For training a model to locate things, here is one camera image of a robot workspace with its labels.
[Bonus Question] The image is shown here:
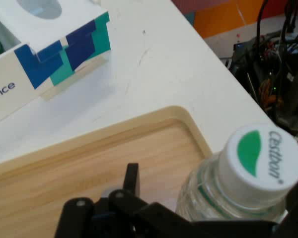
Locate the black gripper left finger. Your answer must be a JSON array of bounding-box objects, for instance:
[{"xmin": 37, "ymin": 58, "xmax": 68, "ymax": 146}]
[{"xmin": 61, "ymin": 162, "xmax": 192, "ymax": 238}]

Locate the bamboo wooden tray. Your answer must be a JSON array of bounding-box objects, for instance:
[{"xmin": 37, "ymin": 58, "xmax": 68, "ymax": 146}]
[{"xmin": 0, "ymin": 105, "xmax": 214, "ymax": 238}]

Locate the white blue cardboard box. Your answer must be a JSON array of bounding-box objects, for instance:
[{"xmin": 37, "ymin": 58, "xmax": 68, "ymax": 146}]
[{"xmin": 0, "ymin": 0, "xmax": 112, "ymax": 128}]

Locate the black hanging cable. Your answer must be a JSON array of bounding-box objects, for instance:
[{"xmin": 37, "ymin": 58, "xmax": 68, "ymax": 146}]
[
  {"xmin": 280, "ymin": 0, "xmax": 298, "ymax": 43},
  {"xmin": 256, "ymin": 0, "xmax": 269, "ymax": 38}
]

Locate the teal foam mat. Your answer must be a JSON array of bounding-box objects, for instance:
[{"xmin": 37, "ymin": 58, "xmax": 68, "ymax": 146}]
[{"xmin": 183, "ymin": 11, "xmax": 196, "ymax": 26}]

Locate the open computer chassis with wires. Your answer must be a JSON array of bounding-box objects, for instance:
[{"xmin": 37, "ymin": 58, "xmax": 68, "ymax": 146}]
[{"xmin": 220, "ymin": 34, "xmax": 298, "ymax": 141}]

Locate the orange foam mat piece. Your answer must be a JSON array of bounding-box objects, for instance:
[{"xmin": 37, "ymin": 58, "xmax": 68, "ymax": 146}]
[{"xmin": 193, "ymin": 0, "xmax": 265, "ymax": 39}]

